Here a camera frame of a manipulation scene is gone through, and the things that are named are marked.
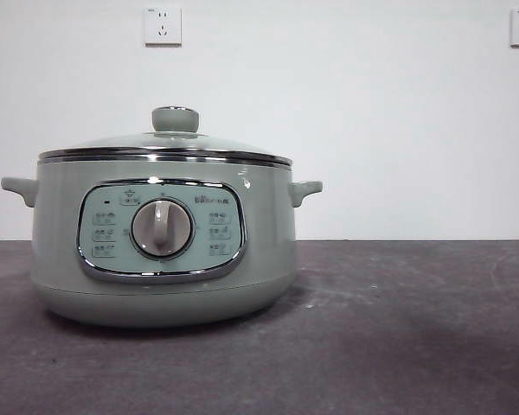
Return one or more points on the glass lid with green knob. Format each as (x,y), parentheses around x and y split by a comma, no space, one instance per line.
(175,120)

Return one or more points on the pale green electric pot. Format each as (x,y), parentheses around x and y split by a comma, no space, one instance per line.
(264,242)

